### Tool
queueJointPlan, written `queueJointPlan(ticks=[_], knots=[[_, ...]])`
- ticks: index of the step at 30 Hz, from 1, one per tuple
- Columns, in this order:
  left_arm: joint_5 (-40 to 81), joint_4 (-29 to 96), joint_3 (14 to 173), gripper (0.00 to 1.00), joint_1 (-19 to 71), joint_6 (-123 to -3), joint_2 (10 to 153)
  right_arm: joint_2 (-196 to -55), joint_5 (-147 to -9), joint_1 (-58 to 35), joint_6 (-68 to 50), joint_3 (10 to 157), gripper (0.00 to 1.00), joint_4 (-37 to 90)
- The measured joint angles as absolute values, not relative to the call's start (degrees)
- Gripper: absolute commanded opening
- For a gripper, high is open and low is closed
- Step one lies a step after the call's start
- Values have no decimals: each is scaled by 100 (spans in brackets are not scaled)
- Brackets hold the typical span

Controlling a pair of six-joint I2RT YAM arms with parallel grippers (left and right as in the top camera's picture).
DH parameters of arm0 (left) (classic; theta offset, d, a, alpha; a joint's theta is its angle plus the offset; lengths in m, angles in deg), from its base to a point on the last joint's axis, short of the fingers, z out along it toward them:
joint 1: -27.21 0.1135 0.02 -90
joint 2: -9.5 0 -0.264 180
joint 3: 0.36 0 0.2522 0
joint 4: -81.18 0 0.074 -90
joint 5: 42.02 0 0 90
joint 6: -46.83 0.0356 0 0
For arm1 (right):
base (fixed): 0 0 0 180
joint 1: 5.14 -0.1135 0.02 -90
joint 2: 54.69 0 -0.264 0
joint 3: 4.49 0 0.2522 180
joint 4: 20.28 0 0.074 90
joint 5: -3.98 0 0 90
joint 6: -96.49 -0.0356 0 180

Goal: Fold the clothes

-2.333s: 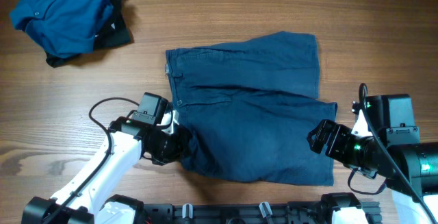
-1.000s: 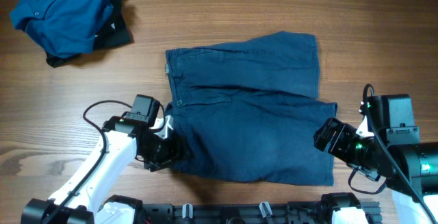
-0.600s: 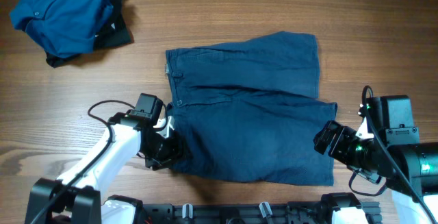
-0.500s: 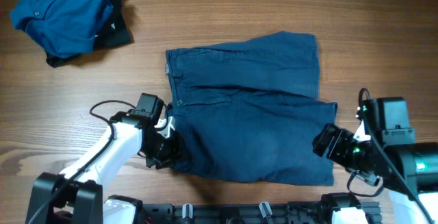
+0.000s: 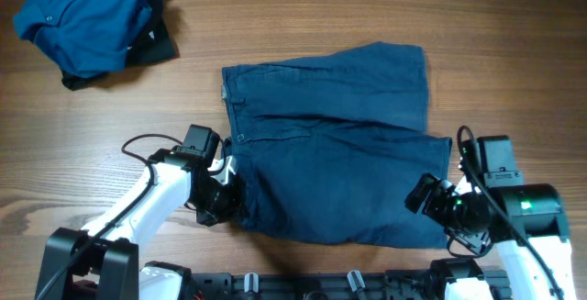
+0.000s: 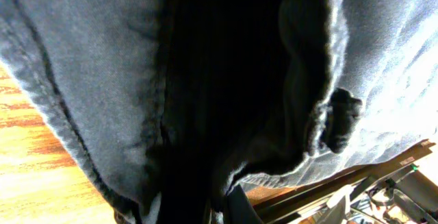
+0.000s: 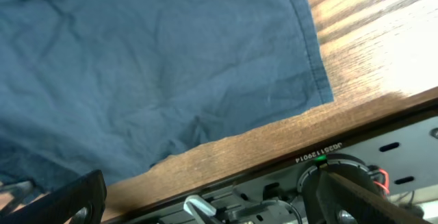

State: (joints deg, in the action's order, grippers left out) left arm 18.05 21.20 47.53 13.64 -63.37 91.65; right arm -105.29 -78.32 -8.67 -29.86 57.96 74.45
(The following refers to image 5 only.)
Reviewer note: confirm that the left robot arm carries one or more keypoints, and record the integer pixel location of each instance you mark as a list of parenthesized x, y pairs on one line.
[(100, 260)]

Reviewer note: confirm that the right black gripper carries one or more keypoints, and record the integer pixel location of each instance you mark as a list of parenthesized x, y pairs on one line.
[(473, 238)]

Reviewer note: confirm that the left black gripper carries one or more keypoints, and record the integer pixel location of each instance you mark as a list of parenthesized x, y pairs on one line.
[(229, 210)]

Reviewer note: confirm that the folded blue button shirt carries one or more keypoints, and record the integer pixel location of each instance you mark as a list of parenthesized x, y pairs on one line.
[(84, 37)]

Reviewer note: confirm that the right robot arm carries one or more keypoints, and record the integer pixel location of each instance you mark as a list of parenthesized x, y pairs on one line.
[(527, 224)]

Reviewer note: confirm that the dark navy blue shorts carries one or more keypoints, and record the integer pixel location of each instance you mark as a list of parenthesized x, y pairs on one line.
[(329, 147)]

